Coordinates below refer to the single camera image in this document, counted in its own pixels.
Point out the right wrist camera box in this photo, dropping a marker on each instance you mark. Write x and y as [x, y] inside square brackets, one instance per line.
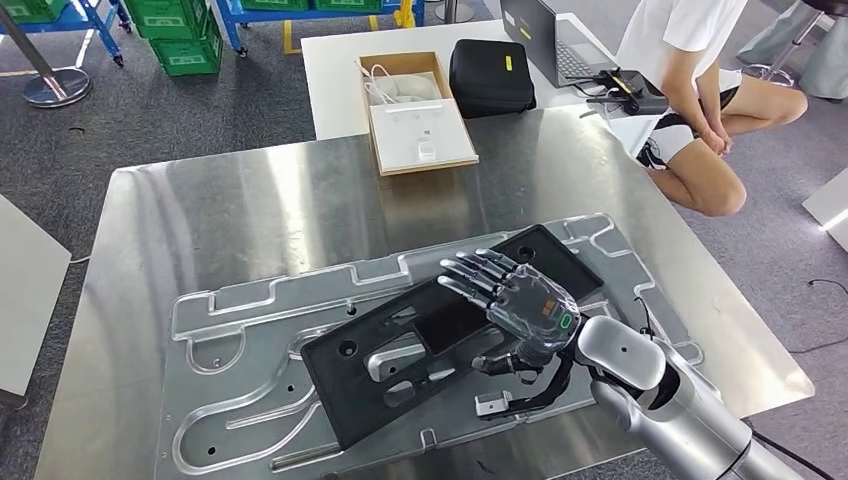
[493, 404]

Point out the open cardboard box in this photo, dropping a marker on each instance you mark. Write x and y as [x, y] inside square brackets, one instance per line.
[417, 132]

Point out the black router device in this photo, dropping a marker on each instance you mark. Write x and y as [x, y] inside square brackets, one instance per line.
[636, 93]

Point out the stamped silver metal panel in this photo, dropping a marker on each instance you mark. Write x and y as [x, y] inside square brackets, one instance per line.
[232, 411]

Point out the black zip case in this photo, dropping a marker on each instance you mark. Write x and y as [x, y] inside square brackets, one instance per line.
[490, 76]

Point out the dark grey laptop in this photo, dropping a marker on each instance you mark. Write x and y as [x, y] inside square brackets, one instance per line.
[530, 33]

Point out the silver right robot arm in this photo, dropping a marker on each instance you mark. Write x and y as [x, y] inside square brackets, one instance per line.
[676, 411]

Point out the white side table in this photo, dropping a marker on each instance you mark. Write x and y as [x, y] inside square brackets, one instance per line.
[30, 298]

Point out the chrome stanchion base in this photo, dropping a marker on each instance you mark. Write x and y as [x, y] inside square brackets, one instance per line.
[457, 12]

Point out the black plastic plate frame part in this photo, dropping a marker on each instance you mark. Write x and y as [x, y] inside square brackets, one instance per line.
[351, 397]

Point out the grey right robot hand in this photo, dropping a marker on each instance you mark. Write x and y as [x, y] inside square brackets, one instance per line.
[536, 311]

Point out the chrome stool base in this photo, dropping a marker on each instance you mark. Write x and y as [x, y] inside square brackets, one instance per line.
[768, 73]

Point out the seated person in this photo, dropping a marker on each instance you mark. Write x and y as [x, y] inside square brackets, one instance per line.
[676, 40]

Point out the stainless steel workbench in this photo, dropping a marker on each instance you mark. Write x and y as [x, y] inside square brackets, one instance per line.
[232, 212]

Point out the white plinth with light strip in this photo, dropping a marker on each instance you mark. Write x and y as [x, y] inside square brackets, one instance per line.
[828, 205]

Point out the chrome stanchion post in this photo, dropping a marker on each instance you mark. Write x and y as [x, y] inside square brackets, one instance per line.
[56, 86]

